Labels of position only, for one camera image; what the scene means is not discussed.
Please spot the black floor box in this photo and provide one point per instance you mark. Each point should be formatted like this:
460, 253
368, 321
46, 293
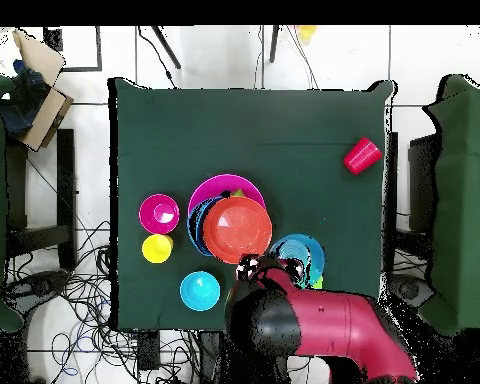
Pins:
148, 352

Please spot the large magenta bowl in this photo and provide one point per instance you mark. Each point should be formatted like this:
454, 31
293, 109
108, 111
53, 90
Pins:
216, 186

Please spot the cardboard box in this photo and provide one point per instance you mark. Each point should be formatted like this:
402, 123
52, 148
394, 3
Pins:
44, 116

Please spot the small crimson bowl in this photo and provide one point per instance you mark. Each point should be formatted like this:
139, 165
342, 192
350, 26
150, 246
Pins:
159, 214

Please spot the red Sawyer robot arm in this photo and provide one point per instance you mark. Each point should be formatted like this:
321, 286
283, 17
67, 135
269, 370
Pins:
336, 320

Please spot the yellow cup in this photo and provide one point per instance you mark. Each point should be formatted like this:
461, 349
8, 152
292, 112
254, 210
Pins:
156, 248

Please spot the small ribbed light blue bowl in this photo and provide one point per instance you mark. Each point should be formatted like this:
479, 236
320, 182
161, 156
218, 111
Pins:
200, 291

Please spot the orange bowl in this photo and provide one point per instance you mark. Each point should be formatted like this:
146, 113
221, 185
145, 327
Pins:
236, 230

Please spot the red cup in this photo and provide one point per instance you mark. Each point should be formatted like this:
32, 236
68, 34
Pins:
362, 156

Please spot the blue straight-sided bowl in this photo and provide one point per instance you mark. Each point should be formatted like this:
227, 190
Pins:
300, 246

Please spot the black stool frame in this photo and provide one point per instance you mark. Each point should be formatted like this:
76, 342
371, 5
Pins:
66, 180

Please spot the yellow object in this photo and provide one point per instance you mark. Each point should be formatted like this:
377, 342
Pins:
306, 32

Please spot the black tripod leg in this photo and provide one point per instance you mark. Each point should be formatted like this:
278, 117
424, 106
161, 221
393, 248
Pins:
166, 46
273, 44

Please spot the grey robot base foot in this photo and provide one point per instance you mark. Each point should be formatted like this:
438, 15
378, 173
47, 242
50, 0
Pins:
36, 286
410, 290

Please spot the dark green tablecloth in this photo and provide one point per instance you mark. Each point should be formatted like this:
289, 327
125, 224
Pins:
256, 116

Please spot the large blue bowl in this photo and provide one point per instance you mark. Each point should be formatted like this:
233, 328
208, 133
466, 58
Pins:
196, 228

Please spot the green cup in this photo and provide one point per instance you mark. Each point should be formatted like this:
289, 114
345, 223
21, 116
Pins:
236, 193

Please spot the black square frame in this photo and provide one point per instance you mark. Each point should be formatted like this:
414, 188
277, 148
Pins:
99, 48

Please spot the dark blue cloth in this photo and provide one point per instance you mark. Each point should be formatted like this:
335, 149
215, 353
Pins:
24, 100

